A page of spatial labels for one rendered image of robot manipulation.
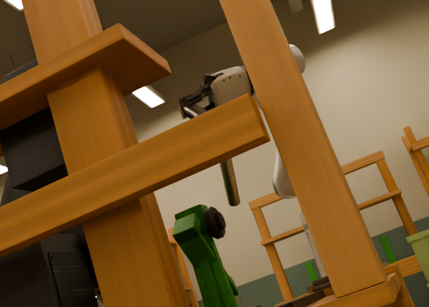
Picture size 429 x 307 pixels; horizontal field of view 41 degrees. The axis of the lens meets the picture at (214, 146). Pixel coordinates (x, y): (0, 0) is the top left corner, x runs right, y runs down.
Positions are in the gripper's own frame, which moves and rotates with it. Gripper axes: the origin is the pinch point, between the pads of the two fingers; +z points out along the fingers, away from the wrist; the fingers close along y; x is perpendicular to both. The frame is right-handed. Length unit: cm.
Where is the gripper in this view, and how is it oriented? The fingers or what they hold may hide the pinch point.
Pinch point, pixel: (194, 106)
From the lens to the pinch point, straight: 137.6
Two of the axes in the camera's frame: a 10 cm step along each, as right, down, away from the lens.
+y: -2.2, -8.4, -5.0
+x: 5.0, 3.4, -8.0
